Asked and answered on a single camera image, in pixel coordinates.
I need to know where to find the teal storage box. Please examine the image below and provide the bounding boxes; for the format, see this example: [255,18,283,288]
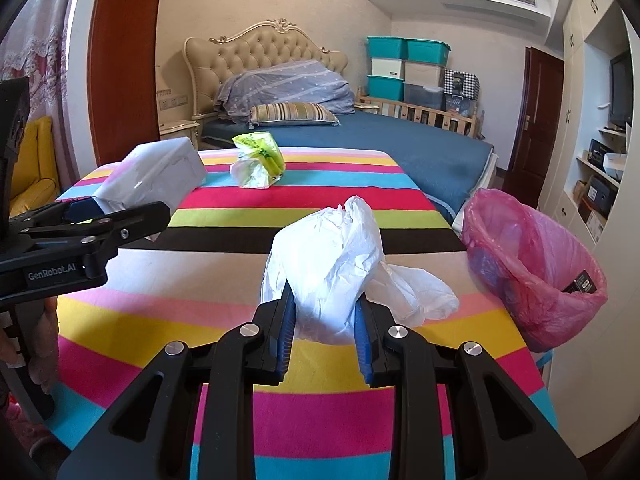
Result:
[405,38,452,66]
[367,75,405,102]
[366,36,408,61]

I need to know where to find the person's left hand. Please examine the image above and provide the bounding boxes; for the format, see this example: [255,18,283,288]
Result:
[27,296,60,396]

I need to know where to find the grey clear storage box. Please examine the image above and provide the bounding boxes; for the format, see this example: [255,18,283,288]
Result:
[402,82,445,111]

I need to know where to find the white package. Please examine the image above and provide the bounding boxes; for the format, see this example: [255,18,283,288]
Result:
[92,136,208,217]

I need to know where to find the black device box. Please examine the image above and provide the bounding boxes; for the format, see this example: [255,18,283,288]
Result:
[589,138,617,167]

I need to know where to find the brown wooden pillar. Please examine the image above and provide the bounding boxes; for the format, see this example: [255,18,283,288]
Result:
[86,0,168,168]

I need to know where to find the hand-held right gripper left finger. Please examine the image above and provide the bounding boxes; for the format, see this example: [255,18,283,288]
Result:
[57,282,297,480]

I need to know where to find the black white checkered bag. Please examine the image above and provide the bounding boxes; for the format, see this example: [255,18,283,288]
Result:
[444,69,479,97]

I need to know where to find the beige tufted headboard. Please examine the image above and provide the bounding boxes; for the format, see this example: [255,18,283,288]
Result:
[182,19,349,121]

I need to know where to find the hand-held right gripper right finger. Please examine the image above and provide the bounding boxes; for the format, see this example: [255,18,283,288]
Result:
[354,297,586,480]

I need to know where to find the blue-grey duvet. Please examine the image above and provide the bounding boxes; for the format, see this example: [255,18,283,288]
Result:
[215,59,357,121]

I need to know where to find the black safe box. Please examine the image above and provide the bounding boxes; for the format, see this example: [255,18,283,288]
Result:
[580,175,622,217]

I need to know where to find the wooden crib rail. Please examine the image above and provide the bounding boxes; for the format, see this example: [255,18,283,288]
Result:
[356,87,488,138]

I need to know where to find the pink quilted cloth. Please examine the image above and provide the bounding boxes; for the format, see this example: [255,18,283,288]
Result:
[0,400,56,466]

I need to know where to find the black packet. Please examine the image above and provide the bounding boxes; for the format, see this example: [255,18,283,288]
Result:
[561,270,599,294]

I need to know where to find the bin with pink liner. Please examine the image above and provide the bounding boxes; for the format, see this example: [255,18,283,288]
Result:
[460,188,609,353]

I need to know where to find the white built-in cabinet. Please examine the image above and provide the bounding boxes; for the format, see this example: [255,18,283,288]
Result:
[537,0,640,456]

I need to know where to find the striped pillow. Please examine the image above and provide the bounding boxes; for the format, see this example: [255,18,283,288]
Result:
[248,102,341,127]

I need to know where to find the colourful striped blanket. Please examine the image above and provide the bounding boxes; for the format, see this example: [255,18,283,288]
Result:
[47,147,558,480]

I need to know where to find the black television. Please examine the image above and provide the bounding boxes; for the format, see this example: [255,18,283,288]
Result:
[608,50,635,130]

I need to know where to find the dark wooden door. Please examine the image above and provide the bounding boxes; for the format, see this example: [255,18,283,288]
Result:
[505,46,566,208]

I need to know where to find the cream nightstand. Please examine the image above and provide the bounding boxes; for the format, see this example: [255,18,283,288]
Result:
[160,119,202,141]

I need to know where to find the white cardboard box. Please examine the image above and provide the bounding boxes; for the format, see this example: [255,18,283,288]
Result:
[602,152,627,182]

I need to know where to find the yellow chair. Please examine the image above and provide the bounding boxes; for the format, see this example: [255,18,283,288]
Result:
[9,116,62,217]

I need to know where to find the green snack packet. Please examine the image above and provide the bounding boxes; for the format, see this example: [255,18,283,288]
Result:
[230,131,287,190]

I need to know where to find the dark storage bag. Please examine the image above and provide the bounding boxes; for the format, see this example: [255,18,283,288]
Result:
[446,94,476,116]

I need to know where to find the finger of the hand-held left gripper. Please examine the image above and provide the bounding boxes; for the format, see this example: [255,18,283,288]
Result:
[10,199,103,233]
[25,201,172,261]

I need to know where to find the blue bed sheet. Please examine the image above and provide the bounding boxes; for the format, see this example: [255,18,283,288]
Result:
[200,110,496,231]

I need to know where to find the white storage box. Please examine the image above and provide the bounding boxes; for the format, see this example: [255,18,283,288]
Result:
[371,57,407,80]

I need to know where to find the pink lace curtain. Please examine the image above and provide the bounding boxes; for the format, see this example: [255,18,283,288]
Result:
[0,0,83,196]

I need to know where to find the beige storage box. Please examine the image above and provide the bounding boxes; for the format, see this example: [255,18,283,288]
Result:
[404,61,447,88]

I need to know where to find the white plastic bag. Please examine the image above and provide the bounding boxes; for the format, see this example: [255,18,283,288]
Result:
[260,196,461,346]

